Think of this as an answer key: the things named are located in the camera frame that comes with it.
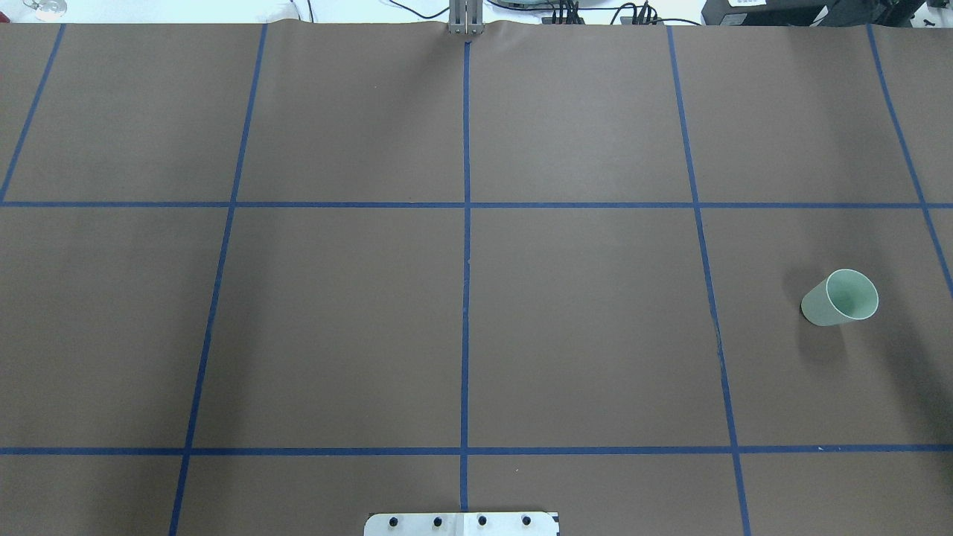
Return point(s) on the green cup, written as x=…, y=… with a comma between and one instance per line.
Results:
x=845, y=295

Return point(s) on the black box with label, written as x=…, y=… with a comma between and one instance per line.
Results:
x=762, y=13

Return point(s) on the metal base plate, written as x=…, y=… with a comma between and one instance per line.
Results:
x=464, y=523

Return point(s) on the aluminium frame post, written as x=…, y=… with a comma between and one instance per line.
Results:
x=465, y=17

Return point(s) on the brown table mat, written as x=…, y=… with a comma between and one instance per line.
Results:
x=273, y=279

